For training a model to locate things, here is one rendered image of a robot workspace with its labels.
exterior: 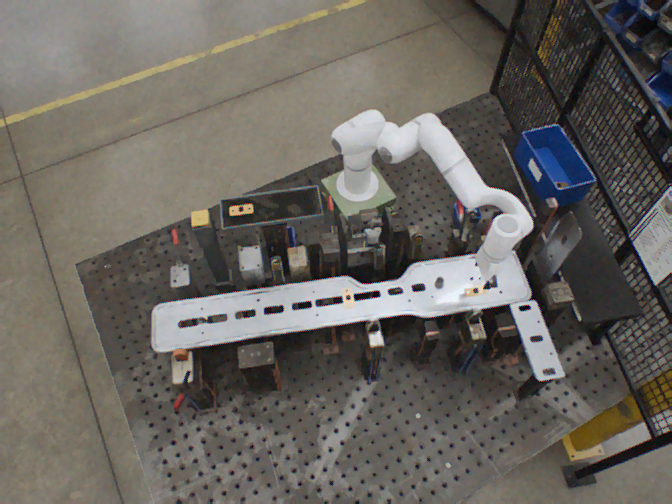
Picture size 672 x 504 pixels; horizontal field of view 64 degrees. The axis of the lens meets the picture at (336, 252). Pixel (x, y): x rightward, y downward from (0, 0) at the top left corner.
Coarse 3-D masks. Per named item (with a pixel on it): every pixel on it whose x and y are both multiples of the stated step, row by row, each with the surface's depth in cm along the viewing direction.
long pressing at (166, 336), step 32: (512, 256) 205; (288, 288) 198; (320, 288) 198; (352, 288) 198; (384, 288) 198; (448, 288) 198; (512, 288) 198; (160, 320) 192; (256, 320) 192; (288, 320) 192; (320, 320) 192; (352, 320) 192; (160, 352) 187
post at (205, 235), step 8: (200, 232) 198; (208, 232) 198; (200, 240) 202; (208, 240) 203; (216, 240) 205; (208, 248) 209; (216, 248) 209; (208, 256) 213; (216, 256) 214; (216, 264) 220; (224, 264) 223; (216, 272) 225; (224, 272) 226; (216, 280) 231; (224, 280) 232
